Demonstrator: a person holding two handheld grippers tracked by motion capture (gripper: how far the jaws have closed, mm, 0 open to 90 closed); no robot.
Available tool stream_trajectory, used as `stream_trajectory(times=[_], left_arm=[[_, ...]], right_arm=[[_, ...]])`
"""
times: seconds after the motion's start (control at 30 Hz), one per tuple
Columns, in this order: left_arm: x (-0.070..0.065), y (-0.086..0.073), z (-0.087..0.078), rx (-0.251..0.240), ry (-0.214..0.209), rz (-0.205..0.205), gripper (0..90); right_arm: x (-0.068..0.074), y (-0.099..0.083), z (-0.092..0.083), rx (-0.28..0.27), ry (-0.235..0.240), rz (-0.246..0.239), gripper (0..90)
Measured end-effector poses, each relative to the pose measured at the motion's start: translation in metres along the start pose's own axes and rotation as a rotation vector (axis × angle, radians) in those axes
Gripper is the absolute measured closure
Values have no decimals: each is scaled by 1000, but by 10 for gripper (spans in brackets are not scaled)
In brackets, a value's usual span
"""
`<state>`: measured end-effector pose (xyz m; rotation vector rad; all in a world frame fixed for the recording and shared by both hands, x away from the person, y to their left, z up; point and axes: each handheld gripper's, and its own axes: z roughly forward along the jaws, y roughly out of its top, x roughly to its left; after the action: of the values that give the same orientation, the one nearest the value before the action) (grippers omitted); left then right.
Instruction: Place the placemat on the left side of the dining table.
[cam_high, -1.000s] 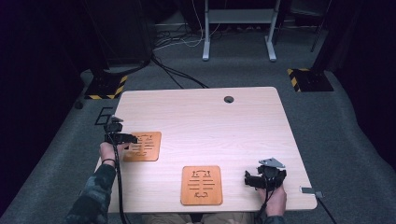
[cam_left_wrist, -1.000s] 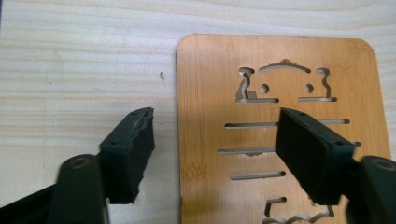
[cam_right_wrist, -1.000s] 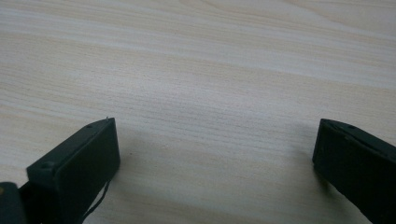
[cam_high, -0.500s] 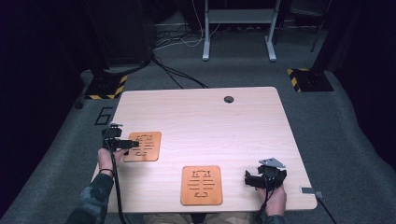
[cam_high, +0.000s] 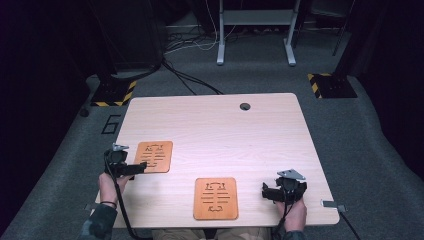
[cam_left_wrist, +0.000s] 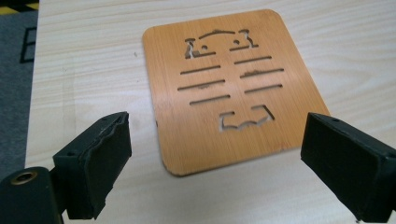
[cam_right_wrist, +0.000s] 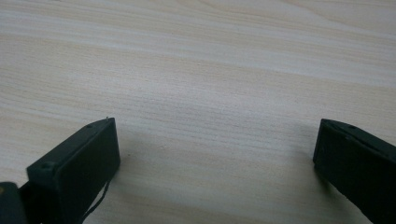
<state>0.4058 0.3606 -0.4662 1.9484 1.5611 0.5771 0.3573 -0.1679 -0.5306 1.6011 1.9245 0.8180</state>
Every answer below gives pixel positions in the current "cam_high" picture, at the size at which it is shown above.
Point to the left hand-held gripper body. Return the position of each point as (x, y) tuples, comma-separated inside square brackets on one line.
[(116, 156)]

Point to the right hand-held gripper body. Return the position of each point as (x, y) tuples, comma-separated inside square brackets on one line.
[(290, 186)]

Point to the slotted wooden board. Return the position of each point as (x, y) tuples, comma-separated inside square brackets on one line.
[(154, 156), (216, 198)]

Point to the person's right hand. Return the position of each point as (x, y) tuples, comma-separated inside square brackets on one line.
[(295, 215)]

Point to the person's left hand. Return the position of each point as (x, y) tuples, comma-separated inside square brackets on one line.
[(110, 188)]

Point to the metal table edge clamp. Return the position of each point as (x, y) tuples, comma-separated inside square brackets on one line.
[(330, 204)]

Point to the black wristband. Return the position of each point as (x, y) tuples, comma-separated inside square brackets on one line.
[(108, 203)]

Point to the small dark floor object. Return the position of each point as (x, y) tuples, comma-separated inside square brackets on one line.
[(84, 112)]

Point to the black striped stand base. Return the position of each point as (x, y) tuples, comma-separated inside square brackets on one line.
[(111, 91), (333, 86)]

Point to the dark curtain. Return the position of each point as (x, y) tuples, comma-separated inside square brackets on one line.
[(393, 66), (40, 83)]

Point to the black equipment case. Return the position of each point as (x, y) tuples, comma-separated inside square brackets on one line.
[(136, 33)]

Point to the white metal desk frame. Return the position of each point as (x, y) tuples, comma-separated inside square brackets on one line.
[(256, 16)]

